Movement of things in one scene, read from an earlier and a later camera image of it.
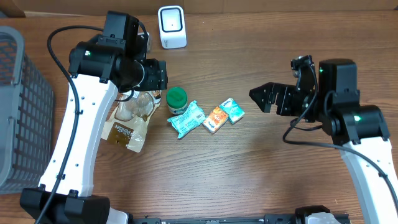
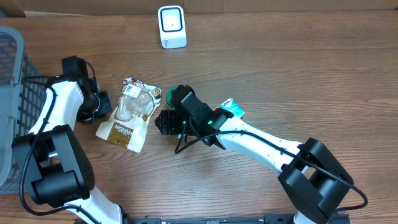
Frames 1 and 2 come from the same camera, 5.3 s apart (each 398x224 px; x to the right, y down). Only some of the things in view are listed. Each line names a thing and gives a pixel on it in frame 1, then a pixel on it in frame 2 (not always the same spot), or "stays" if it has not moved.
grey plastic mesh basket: [27, 117] stays
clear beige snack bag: [127, 124] stays
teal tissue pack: [233, 109] stays
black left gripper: [158, 78] → [86, 118]
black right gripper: [267, 98] → [169, 122]
